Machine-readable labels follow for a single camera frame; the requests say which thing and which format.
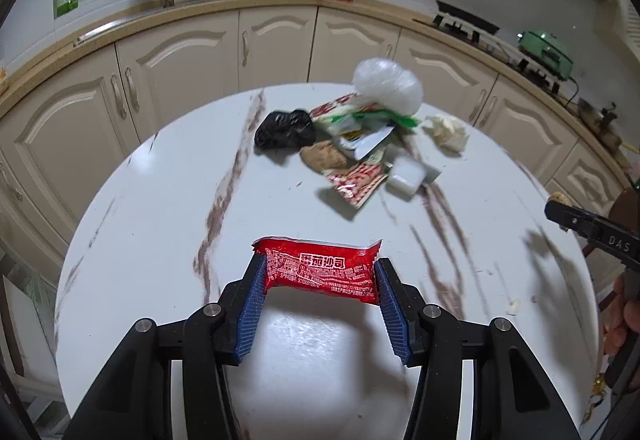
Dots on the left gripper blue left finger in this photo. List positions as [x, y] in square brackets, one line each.
[131, 397]

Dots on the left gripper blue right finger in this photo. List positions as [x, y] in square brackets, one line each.
[513, 397]

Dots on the brown paper ball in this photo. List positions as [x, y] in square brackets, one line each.
[323, 156]
[560, 198]

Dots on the red ketchup sauce packet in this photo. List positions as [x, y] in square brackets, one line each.
[331, 269]

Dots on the person's right hand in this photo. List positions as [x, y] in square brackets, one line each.
[616, 330]

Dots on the steel pot with lid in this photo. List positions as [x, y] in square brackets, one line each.
[599, 124]

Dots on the white crumpled tissue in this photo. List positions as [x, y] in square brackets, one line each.
[447, 132]

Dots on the black gas stove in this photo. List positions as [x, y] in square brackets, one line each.
[498, 49]

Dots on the green electric cooking pot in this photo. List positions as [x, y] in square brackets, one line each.
[548, 51]

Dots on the red checkered paper wrapper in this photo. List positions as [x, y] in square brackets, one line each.
[356, 184]

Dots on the black grill pan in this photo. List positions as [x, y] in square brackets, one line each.
[457, 12]

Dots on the cream lower cabinets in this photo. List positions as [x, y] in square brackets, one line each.
[67, 122]

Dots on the silver foil snack packet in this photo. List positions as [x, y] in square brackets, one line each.
[356, 145]

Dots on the clear plastic bag ball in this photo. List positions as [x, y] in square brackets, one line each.
[385, 83]

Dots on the green white snack wrapper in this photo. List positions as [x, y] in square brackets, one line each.
[346, 114]

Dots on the brown crumpled paper ball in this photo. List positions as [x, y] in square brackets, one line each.
[323, 156]

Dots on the black crumpled plastic bag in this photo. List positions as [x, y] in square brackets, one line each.
[285, 129]

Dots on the stainless steel sink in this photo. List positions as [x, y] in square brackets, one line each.
[181, 10]

